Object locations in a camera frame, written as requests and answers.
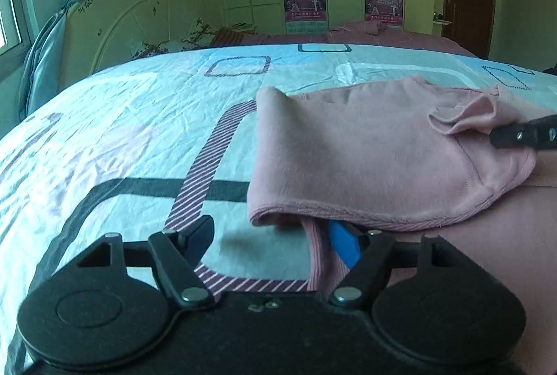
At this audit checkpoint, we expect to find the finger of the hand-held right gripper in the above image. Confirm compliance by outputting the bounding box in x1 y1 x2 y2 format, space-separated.
489 113 557 150

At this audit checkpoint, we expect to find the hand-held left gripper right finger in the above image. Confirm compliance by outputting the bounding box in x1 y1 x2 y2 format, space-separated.
328 220 469 308

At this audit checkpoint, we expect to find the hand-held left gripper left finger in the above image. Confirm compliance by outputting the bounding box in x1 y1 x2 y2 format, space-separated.
77 216 217 310

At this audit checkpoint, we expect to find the pink knit garment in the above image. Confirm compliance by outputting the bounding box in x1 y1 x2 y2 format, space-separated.
246 75 557 362

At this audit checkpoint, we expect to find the patterned light bed sheet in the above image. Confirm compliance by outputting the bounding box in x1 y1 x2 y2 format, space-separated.
0 43 557 375

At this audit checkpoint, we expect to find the pink checked bedspread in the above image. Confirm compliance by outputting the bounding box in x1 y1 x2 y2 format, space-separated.
209 22 476 58

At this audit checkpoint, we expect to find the folded pink blanket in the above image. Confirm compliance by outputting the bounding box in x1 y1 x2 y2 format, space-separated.
328 20 391 37

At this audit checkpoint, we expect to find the striped brown cushion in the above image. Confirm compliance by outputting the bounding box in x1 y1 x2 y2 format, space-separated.
211 28 258 48

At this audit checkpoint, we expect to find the white bed headboard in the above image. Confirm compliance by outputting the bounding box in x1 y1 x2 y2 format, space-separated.
61 0 227 76

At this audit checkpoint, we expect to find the wall poster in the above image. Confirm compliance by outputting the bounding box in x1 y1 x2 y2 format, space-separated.
364 0 405 30
281 0 328 34

